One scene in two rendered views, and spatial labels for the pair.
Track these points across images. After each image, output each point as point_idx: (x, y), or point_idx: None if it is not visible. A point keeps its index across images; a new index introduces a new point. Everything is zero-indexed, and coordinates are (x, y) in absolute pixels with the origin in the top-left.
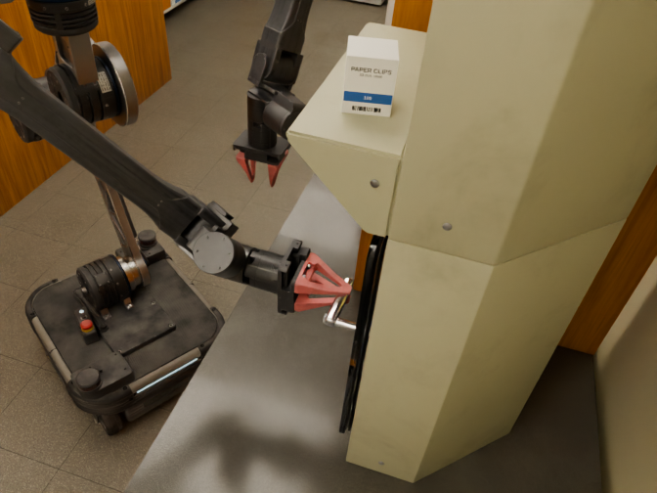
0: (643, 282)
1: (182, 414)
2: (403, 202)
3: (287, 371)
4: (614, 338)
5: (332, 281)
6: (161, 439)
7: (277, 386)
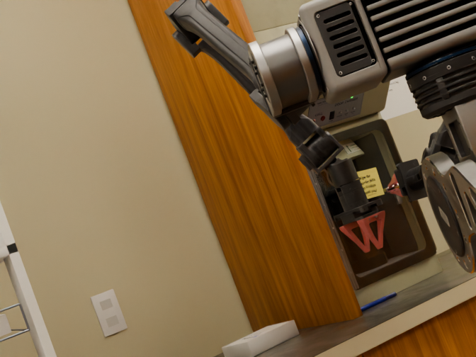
0: (223, 289)
1: None
2: None
3: (446, 278)
4: (246, 329)
5: (394, 183)
6: None
7: (457, 273)
